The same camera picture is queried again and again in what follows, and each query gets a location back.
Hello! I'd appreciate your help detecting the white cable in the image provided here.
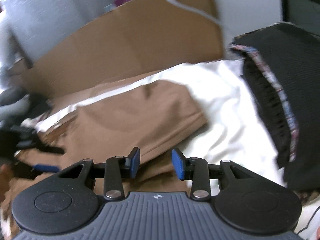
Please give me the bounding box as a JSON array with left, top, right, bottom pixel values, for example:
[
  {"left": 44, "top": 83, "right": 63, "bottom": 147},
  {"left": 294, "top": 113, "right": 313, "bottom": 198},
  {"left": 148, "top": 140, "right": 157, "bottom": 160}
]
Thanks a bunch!
[{"left": 142, "top": 0, "right": 223, "bottom": 27}]

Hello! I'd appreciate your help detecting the cream cartoon print blanket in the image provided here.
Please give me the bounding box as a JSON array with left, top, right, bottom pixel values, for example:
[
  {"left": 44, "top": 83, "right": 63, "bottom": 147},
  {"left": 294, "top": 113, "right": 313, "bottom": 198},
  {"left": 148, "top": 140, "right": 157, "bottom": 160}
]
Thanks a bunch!
[{"left": 19, "top": 60, "right": 320, "bottom": 240}]

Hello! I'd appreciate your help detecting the grey neck pillow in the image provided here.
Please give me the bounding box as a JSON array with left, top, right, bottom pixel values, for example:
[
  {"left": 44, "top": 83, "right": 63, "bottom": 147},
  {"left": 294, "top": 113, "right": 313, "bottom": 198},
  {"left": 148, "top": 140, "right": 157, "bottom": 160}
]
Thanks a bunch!
[{"left": 1, "top": 87, "right": 30, "bottom": 121}]

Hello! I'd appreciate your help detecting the brown cardboard sheet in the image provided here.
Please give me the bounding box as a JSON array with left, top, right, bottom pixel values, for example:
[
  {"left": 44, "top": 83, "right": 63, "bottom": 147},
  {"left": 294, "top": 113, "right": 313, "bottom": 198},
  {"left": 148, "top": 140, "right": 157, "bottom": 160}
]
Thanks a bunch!
[{"left": 10, "top": 0, "right": 224, "bottom": 98}]

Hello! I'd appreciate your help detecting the brown t-shirt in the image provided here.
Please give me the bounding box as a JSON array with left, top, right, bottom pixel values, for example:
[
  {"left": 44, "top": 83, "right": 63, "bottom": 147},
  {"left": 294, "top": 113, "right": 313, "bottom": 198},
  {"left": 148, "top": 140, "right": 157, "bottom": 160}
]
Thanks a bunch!
[{"left": 0, "top": 80, "right": 208, "bottom": 240}]

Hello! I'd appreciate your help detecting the black folded garment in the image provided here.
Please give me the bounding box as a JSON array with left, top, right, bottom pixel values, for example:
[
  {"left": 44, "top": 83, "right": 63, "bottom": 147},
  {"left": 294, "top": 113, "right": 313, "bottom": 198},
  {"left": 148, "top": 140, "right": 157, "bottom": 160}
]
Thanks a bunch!
[{"left": 230, "top": 23, "right": 319, "bottom": 191}]

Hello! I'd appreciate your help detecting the grey wrapped mattress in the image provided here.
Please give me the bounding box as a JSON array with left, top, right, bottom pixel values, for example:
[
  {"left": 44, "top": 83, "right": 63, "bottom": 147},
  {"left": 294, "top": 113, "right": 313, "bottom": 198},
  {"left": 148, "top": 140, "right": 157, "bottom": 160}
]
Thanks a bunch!
[{"left": 1, "top": 0, "right": 115, "bottom": 63}]

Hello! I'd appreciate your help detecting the person left hand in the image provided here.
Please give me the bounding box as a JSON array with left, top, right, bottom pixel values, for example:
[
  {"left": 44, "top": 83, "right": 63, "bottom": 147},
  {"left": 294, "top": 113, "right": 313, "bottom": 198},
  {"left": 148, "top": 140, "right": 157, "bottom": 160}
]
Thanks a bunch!
[{"left": 0, "top": 164, "right": 14, "bottom": 203}]

